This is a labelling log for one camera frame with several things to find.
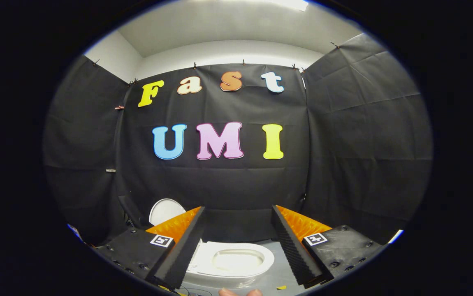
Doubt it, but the white toilet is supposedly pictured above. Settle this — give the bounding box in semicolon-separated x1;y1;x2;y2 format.
181;240;276;289

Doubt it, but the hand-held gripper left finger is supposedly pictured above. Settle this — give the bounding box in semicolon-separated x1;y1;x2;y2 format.
95;206;206;291

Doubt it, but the black backdrop cloth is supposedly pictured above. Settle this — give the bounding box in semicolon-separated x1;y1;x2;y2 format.
42;33;434;247

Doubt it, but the white toilet lid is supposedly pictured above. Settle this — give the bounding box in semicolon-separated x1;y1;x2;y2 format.
149;199;187;226

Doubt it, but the white toilet seat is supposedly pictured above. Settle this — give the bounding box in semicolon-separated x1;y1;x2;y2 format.
186;241;275;278

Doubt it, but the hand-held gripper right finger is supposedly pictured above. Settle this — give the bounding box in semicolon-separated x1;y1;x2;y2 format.
271;205;385;289

